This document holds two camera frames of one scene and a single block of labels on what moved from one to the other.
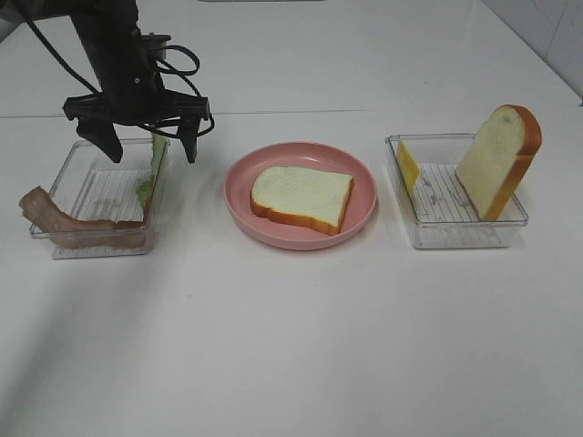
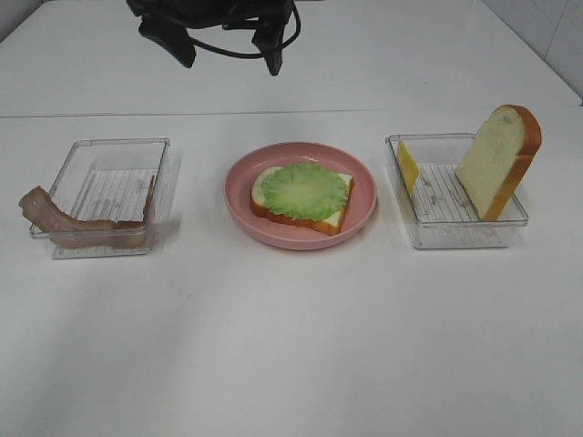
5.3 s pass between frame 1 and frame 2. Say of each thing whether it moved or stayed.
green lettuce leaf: moved
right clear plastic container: stayed
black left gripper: moved
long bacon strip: stayed
